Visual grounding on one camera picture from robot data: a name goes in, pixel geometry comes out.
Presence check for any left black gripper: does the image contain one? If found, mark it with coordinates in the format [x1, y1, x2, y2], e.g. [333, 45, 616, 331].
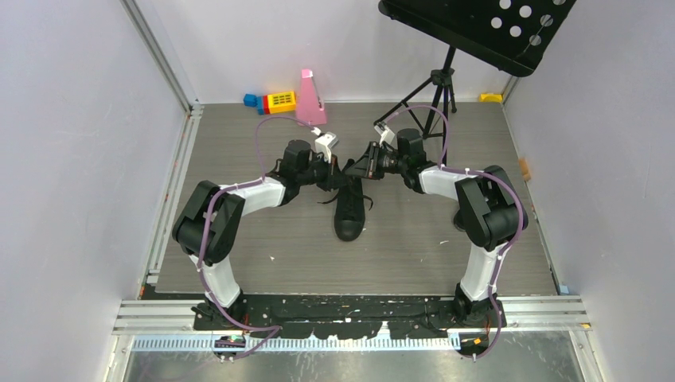
[297, 152, 349, 193]

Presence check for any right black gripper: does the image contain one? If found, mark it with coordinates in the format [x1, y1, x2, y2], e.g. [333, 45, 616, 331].
[345, 142, 408, 181]

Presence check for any black canvas shoe with laces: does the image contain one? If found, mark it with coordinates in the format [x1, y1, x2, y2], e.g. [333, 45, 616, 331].
[317, 156, 374, 242]

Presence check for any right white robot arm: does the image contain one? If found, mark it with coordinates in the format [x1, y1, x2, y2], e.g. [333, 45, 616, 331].
[345, 129, 528, 327]

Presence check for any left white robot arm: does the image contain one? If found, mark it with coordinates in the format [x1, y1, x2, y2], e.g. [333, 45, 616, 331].
[171, 140, 348, 329]

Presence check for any pink metronome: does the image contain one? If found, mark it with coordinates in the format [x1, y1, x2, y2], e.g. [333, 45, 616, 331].
[295, 68, 327, 126]

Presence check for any yellow toy block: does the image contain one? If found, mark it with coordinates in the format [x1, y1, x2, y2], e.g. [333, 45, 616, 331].
[256, 91, 297, 115]

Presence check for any blue toy block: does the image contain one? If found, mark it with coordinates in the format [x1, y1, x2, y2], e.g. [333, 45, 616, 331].
[243, 93, 258, 107]

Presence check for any yellow corner piece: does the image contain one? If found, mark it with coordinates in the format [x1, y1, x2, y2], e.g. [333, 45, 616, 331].
[478, 93, 503, 103]

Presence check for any small orange block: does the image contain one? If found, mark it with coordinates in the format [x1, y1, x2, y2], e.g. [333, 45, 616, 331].
[518, 158, 532, 182]

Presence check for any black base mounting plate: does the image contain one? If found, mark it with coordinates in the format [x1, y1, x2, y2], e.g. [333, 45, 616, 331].
[191, 294, 507, 340]

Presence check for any black music stand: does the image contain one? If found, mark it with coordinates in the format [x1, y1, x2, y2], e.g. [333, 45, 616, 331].
[373, 0, 577, 183]

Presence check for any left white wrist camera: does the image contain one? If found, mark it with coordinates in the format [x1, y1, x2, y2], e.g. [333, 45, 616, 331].
[311, 127, 339, 163]

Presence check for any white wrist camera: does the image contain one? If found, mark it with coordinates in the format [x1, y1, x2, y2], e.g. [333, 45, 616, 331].
[311, 127, 339, 163]
[373, 121, 396, 147]

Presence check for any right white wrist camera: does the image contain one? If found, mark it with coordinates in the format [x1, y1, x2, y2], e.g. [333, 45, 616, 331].
[373, 121, 396, 147]

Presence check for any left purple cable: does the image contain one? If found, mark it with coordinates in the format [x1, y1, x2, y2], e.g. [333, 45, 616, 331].
[196, 115, 322, 361]

